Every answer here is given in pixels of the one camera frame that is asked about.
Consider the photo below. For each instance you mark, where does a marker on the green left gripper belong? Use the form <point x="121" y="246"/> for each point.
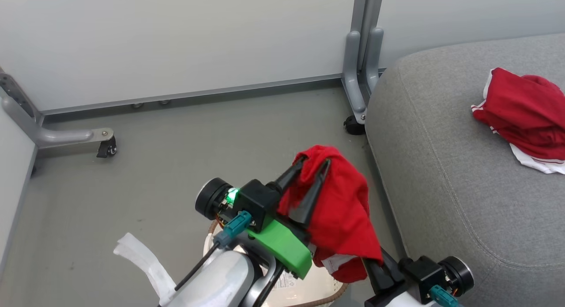
<point x="282" y="245"/>

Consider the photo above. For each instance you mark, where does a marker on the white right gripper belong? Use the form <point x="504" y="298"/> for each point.
<point x="423" y="276"/>

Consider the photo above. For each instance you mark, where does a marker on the red and white garment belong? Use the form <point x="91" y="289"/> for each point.
<point x="344" y="210"/>

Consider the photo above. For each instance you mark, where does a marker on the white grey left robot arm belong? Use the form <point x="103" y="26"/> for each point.
<point x="220" y="280"/>

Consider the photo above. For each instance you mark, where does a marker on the grey fabric sofa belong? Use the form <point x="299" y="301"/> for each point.
<point x="463" y="188"/>

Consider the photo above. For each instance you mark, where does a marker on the black caster wheel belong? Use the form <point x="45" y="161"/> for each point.
<point x="107" y="148"/>
<point x="354" y="125"/>

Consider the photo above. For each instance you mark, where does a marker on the grey curved partition foot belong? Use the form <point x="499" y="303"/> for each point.
<point x="353" y="77"/>
<point x="57" y="137"/>
<point x="374" y="55"/>

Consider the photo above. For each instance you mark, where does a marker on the white fabric strip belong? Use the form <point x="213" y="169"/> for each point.
<point x="145" y="260"/>

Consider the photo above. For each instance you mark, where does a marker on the grey metal partition rail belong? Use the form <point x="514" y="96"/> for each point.
<point x="190" y="94"/>

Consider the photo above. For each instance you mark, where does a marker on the grey metal partition post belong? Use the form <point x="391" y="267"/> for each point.
<point x="367" y="9"/>

